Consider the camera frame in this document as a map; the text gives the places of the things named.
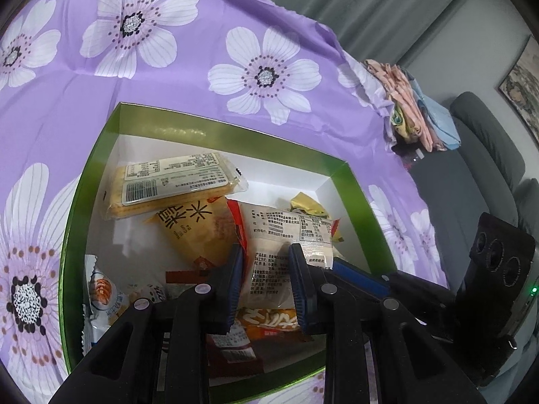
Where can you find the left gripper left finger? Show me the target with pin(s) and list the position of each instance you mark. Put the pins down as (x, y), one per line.
(230, 287)

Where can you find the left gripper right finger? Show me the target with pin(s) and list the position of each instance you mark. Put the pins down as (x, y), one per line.
(305, 295)

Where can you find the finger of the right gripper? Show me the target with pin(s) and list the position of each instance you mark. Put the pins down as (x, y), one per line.
(360, 279)

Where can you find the yellow rice cracker packet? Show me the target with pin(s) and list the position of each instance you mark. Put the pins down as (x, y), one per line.
(202, 232)

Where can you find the red white snack packet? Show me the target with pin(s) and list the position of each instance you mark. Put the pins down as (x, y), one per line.
(266, 234)

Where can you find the beige biscuit packet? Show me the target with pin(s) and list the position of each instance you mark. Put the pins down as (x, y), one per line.
(152, 186)

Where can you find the white peanut snack bag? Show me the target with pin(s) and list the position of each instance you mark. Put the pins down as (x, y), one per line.
(104, 302)

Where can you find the yellow brown candy packet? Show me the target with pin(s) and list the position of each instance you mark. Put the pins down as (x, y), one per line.
(305, 204)

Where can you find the green cardboard box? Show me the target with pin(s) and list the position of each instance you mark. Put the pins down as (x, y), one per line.
(148, 158)

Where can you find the grey sofa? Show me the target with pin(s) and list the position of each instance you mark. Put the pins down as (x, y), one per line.
(483, 175)

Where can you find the folded pink cloth pile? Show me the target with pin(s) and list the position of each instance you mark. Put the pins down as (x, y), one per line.
(416, 117)

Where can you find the purple floral tablecloth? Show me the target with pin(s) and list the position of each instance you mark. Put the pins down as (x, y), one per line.
(65, 65)

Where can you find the framed wall painting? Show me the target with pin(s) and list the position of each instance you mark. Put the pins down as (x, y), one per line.
(521, 87)

